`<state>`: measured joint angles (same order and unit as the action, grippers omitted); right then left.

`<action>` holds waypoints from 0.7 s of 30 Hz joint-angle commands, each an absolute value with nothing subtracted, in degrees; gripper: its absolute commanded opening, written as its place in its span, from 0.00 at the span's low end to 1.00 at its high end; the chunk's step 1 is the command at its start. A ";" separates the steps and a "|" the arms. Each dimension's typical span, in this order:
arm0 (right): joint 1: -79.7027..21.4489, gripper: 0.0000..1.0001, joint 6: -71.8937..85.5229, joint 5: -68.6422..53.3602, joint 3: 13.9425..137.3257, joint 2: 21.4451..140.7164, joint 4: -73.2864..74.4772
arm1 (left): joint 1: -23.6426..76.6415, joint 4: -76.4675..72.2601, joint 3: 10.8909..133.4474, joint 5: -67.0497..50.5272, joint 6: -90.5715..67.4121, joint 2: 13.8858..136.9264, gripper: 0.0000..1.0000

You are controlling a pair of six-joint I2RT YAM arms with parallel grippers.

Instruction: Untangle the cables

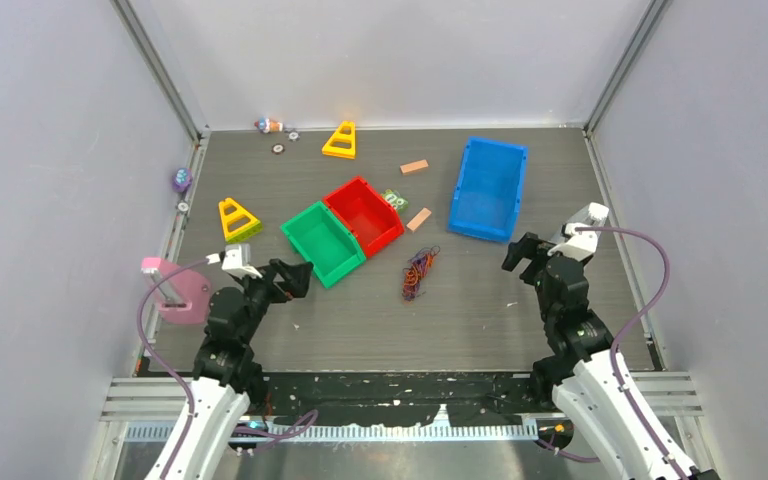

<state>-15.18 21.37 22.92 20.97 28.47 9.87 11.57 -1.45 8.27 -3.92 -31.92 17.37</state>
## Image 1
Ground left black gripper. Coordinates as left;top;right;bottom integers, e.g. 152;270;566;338
233;258;311;343

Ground purple wire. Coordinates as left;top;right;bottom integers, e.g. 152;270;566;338
401;245;442;303

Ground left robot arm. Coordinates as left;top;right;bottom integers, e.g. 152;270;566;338
136;253;314;479

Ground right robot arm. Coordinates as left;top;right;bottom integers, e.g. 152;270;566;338
502;223;719;479

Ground green plastic bin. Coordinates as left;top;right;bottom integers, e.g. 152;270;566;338
281;201;366;289

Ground blue plastic bin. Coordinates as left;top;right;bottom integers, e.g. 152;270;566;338
447;136;528;243

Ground yellow triangle block near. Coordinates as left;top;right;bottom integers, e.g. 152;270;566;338
218;197;263;244

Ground yellow triangle block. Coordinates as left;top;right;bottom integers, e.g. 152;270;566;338
218;197;263;244
321;121;357;160

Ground red plastic bin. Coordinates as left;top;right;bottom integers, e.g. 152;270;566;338
324;176;405;258

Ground wooden block near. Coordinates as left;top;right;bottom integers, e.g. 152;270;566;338
406;208;432;232

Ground wooden block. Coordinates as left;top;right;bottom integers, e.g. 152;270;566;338
399;159;429;175
406;208;432;232

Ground pink tape dispenser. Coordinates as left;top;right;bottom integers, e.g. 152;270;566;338
141;257;212;325

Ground green small toy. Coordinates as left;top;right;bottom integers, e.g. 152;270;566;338
382;189;409;212

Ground wooden block far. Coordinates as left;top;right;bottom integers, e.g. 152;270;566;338
399;159;429;175

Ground yellow triangle block far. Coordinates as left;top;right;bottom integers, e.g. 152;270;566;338
321;121;357;160

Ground purple round toy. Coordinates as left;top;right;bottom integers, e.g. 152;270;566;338
172;167;193;194

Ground small figurine toy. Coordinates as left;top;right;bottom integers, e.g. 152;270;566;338
253;117;285;134

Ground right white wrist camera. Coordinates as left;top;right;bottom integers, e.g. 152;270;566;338
548;202;610;263

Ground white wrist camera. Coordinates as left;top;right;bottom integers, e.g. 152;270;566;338
206;243;263;278
548;202;610;263

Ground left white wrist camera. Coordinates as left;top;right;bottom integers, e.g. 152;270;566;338
206;243;263;278

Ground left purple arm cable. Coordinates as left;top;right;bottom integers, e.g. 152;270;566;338
136;256;319;480

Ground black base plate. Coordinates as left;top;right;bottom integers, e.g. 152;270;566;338
249;371;561;427

